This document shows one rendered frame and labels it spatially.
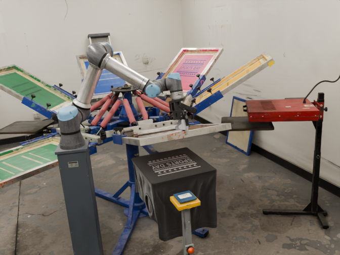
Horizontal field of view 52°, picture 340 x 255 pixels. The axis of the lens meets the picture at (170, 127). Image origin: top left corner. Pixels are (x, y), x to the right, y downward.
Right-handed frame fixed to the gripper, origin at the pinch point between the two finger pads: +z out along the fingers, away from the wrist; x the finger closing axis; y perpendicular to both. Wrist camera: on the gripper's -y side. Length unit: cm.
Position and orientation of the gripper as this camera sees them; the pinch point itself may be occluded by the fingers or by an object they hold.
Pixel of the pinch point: (185, 132)
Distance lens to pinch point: 205.1
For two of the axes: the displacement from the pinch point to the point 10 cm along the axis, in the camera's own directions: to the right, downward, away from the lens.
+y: -9.3, 1.6, -3.3
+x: 3.3, -0.1, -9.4
